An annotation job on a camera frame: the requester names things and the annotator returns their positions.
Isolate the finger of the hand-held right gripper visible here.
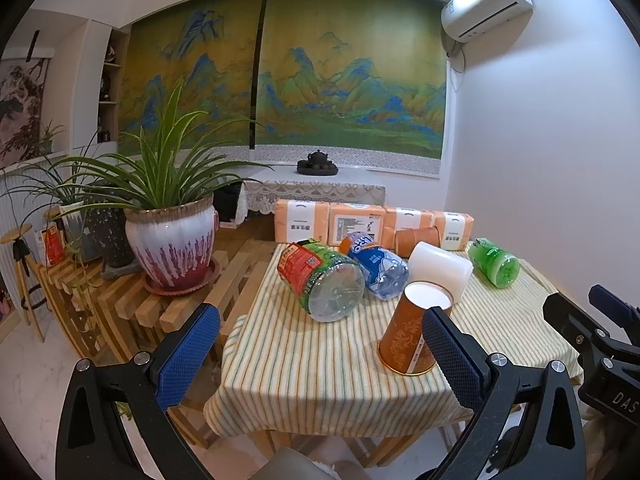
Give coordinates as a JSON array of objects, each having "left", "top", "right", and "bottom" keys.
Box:
[
  {"left": 588, "top": 284, "right": 640, "bottom": 346},
  {"left": 542, "top": 291, "right": 608, "bottom": 361}
]

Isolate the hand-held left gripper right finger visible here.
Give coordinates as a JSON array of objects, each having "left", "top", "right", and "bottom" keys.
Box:
[{"left": 421, "top": 306, "right": 587, "bottom": 480}]

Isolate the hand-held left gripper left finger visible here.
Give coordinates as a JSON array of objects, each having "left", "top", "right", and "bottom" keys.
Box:
[{"left": 55, "top": 304, "right": 222, "bottom": 480}]

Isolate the orange patterned paper cup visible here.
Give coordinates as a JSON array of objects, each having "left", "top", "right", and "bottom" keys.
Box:
[{"left": 376, "top": 281, "right": 455, "bottom": 376}]

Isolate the white plastic cup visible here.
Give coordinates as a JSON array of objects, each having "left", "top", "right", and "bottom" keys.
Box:
[{"left": 407, "top": 241, "right": 474, "bottom": 306}]

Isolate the plain orange paper cup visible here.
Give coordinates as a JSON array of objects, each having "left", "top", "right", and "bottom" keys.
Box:
[{"left": 394, "top": 226, "right": 442, "bottom": 260}]

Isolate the red flowerpot saucer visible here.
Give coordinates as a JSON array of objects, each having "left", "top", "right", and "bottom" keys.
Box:
[{"left": 142, "top": 259, "right": 221, "bottom": 295}]

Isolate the wooden slatted bench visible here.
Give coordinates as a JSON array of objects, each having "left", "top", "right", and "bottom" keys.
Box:
[{"left": 37, "top": 236, "right": 282, "bottom": 453}]

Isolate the green label plastic bottle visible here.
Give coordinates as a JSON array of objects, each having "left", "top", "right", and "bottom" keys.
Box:
[{"left": 467, "top": 238, "right": 521, "bottom": 289}]

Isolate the striped tablecloth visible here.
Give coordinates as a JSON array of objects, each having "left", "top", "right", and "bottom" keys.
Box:
[{"left": 204, "top": 239, "right": 584, "bottom": 434}]

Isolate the white and red flowerpot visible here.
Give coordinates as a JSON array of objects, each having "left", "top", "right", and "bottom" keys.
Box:
[{"left": 124, "top": 194, "right": 217, "bottom": 289}]

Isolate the blue label water bottle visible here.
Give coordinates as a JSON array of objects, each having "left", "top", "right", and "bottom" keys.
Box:
[{"left": 339, "top": 231, "right": 411, "bottom": 301}]

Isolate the orange tissue packet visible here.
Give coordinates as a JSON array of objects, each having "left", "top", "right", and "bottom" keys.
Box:
[
  {"left": 327, "top": 202, "right": 388, "bottom": 250},
  {"left": 274, "top": 199, "right": 332, "bottom": 246},
  {"left": 432, "top": 210, "right": 475, "bottom": 252},
  {"left": 384, "top": 206, "right": 435, "bottom": 242}
]

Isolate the wooden table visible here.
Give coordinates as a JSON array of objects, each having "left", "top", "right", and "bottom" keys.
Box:
[{"left": 250, "top": 422, "right": 476, "bottom": 471}]

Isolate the dark speckled flowerpot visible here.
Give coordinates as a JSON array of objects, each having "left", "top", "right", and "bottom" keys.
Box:
[{"left": 81, "top": 192, "right": 136, "bottom": 269}]

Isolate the green bottle with red label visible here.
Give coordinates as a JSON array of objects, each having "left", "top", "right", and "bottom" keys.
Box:
[{"left": 277, "top": 241, "right": 366, "bottom": 324}]

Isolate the red snack packet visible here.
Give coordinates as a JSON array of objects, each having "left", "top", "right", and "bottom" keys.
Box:
[{"left": 42, "top": 227, "right": 66, "bottom": 267}]

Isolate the wooden stool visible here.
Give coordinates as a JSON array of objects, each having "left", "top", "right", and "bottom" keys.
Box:
[{"left": 0, "top": 224, "right": 47, "bottom": 342}]

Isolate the spider plant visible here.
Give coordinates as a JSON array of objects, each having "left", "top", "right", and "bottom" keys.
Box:
[{"left": 50, "top": 79, "right": 275, "bottom": 217}]

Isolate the white lace tablecloth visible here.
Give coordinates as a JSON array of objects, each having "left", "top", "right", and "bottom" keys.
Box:
[{"left": 238, "top": 177, "right": 387, "bottom": 222}]

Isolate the thin leafed potted plant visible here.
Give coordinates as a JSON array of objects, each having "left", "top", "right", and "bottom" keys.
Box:
[{"left": 0, "top": 120, "right": 108, "bottom": 221}]

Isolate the dark tea set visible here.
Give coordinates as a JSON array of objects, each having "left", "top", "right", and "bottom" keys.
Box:
[{"left": 296, "top": 148, "right": 341, "bottom": 177}]

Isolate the white air conditioner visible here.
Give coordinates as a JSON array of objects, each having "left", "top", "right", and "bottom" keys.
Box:
[{"left": 440, "top": 0, "right": 534, "bottom": 44}]

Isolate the wall shelf niche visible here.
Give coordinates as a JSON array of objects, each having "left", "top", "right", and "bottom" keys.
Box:
[{"left": 96, "top": 27, "right": 132, "bottom": 144}]

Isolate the ink painting wall scroll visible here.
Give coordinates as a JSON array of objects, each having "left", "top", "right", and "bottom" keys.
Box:
[{"left": 0, "top": 55, "right": 52, "bottom": 169}]

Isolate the landscape painting wall hanging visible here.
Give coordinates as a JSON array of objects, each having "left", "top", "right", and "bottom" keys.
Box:
[{"left": 115, "top": 0, "right": 449, "bottom": 179}]

